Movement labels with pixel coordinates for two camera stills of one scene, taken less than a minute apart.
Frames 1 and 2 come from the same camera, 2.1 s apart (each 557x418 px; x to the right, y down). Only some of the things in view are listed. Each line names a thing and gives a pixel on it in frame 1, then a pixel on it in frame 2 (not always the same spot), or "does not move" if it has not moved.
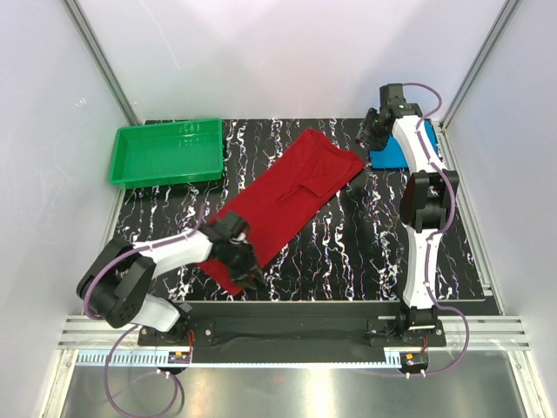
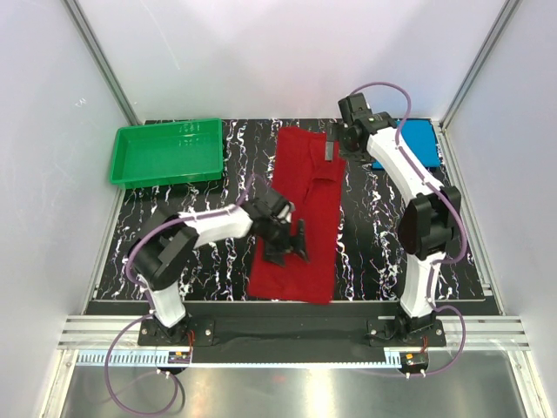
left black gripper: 250,267 -> 294,244
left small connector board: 178,357 does not move
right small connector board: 413,360 does not move
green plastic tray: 167,153 does not move
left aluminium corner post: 78,19 does not move
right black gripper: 374,144 -> 330,142
